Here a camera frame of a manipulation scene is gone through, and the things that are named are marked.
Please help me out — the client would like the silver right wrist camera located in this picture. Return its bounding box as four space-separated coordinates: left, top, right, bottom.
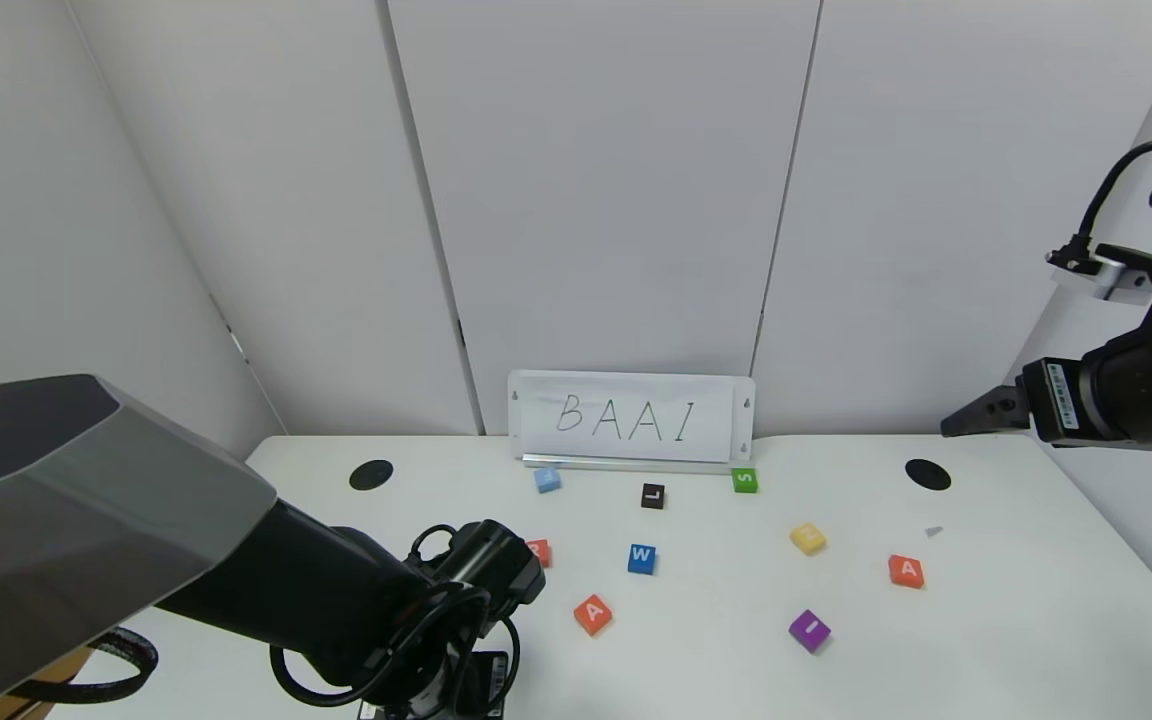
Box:
1046 243 1152 301

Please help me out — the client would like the purple letter I block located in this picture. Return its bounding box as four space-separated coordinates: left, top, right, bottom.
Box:
788 610 832 655

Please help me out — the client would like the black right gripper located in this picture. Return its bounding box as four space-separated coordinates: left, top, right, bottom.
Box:
939 329 1152 452

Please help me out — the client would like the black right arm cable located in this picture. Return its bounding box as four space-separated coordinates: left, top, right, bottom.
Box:
1076 138 1152 251

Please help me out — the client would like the white paper reading BAAI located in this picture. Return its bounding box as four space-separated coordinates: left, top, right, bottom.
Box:
521 390 734 464

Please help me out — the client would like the white sign holder board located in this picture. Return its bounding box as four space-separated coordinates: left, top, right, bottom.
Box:
508 372 755 472

